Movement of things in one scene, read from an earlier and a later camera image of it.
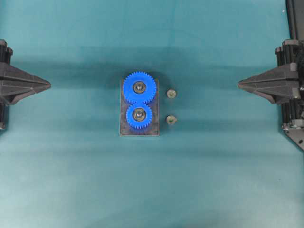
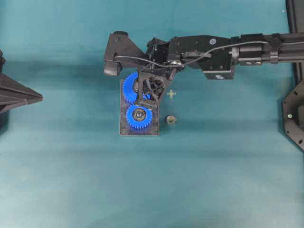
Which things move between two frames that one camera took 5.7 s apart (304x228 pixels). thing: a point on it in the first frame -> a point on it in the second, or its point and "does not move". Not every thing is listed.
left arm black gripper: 15,84 -> 14,93
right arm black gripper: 283,83 -> 158,60
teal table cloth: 222,159 does not move
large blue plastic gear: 139,87 does not move
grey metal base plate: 153,128 does not move
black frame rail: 295,15 does not move
